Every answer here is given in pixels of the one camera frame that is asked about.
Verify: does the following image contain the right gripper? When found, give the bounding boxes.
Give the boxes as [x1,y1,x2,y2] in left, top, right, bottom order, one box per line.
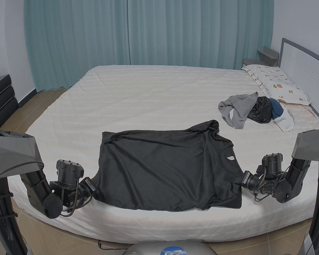
[240,171,264,196]

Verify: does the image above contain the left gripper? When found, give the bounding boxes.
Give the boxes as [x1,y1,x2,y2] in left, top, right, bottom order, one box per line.
[74,178,97,204]

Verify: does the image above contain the black T-shirt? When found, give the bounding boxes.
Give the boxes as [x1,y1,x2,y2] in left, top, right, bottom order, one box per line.
[92,120,242,211]

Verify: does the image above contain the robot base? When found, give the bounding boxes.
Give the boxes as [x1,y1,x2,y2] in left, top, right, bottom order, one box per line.
[122,242,216,255]

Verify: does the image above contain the white garment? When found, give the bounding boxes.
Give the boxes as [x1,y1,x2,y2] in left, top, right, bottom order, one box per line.
[272,106,295,133]

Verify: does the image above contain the black shiny garment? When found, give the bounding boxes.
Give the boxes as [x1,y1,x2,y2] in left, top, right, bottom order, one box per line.
[247,96,273,124]

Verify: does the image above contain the grey garment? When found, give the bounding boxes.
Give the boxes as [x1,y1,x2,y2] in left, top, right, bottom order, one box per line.
[219,92,259,129]

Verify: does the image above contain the dark blue garment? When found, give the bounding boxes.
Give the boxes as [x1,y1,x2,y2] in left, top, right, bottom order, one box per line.
[268,98,285,120]

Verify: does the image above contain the white printed pillow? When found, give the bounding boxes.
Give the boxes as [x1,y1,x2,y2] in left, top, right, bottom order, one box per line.
[241,64,310,106]

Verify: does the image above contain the bed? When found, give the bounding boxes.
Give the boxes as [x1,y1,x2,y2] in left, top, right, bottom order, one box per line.
[4,38,319,245]

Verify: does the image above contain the black chest of drawers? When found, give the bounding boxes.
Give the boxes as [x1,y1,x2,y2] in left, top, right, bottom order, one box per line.
[0,75,19,129]

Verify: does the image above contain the grey bedside table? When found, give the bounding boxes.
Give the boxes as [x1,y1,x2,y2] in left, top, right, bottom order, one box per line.
[242,46,279,68]

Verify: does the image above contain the blue-green curtain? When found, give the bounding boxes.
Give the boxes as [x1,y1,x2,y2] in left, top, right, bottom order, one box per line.
[127,0,274,70]
[24,0,130,92]

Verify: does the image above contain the black cable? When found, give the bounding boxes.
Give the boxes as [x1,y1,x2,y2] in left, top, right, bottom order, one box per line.
[253,193,274,203]
[60,191,93,218]
[97,239,128,252]

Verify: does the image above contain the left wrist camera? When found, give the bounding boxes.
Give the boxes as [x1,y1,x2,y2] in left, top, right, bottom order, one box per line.
[56,159,85,190]

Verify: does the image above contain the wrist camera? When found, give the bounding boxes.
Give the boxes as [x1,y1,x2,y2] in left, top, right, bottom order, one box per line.
[56,159,85,190]
[262,153,283,180]

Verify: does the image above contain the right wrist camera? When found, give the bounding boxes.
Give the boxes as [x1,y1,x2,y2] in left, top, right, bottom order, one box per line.
[262,153,283,180]

